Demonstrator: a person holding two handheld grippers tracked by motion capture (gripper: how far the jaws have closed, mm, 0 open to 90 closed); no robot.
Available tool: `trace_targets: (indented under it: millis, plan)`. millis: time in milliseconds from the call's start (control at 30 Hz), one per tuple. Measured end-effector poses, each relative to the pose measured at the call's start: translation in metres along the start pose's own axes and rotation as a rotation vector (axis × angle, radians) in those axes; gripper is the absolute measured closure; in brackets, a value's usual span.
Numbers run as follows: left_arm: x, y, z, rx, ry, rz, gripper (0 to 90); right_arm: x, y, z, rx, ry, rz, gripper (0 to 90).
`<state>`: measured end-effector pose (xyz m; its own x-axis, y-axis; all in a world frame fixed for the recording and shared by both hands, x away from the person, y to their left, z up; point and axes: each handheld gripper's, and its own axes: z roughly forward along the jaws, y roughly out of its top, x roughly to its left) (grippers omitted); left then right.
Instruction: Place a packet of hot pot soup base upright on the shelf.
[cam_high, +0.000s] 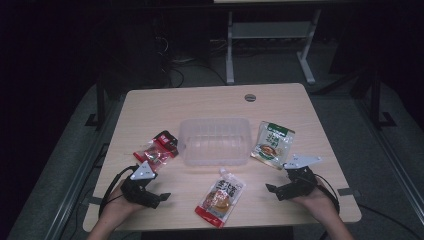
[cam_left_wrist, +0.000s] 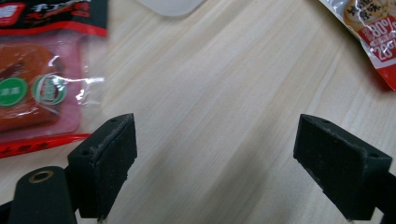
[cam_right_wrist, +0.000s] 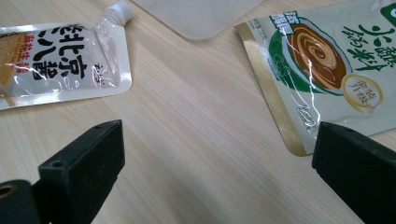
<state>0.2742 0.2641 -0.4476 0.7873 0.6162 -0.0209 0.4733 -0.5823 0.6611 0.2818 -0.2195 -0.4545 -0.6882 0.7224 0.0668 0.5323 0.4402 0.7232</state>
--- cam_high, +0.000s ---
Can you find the white metal desk frame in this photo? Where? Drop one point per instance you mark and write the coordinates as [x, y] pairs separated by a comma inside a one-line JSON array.
[[270, 30]]

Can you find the green and white food packet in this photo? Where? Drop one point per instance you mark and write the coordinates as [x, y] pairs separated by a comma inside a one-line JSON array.
[[272, 144]]

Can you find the red snack packet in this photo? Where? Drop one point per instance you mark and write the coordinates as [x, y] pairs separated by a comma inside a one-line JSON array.
[[159, 149]]

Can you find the grey tape strip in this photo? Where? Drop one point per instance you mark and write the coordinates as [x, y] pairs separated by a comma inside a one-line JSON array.
[[348, 192], [93, 200]]

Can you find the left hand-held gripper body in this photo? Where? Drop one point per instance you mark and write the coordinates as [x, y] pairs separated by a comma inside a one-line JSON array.
[[138, 191]]

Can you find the orange snack packet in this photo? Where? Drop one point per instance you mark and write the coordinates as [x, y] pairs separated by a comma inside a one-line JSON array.
[[220, 200]]

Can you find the person's left hand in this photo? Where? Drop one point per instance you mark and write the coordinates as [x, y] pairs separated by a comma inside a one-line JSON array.
[[116, 210]]

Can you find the black metal stand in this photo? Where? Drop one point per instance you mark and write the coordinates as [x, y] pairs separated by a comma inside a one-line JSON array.
[[100, 103], [376, 100]]

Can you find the person's right hand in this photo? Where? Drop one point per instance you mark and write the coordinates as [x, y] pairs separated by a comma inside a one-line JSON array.
[[320, 203]]

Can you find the clear plastic container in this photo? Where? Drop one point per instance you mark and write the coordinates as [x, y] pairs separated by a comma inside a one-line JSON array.
[[215, 141]]

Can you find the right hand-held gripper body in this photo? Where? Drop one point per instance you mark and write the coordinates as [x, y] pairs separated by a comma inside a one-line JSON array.
[[300, 183]]

